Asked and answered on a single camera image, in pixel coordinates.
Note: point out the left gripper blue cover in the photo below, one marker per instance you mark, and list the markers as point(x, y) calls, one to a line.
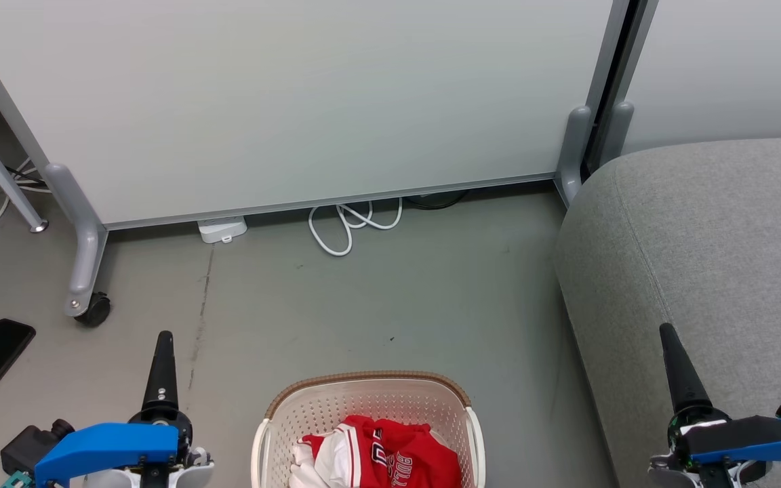
point(106, 447)

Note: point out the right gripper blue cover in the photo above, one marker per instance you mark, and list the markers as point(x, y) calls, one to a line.
point(743, 437)

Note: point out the red garment with print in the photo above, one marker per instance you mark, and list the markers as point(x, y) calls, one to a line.
point(424, 454)

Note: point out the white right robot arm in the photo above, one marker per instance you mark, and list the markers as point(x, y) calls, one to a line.
point(668, 474)

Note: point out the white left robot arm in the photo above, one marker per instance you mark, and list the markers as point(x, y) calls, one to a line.
point(195, 463)

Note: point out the grey fabric sofa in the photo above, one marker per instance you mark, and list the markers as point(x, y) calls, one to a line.
point(702, 271)

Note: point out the black caster wheel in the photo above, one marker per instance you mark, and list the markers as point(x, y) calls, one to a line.
point(95, 310)

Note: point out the white power adapter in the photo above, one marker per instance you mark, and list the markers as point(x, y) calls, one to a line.
point(222, 229)

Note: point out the white laundry basket brown rim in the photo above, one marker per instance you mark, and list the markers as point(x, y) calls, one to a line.
point(323, 407)

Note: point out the grey partition leg short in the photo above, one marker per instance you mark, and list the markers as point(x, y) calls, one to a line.
point(573, 149)

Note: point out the grey leg of narrow partition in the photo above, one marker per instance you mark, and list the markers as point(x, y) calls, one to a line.
point(617, 132)

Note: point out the large white partition panel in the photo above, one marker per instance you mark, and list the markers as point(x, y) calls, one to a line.
point(295, 102)

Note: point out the white partition panel narrow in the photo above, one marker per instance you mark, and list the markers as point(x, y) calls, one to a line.
point(723, 68)

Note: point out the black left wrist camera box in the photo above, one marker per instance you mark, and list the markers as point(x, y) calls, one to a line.
point(31, 447)

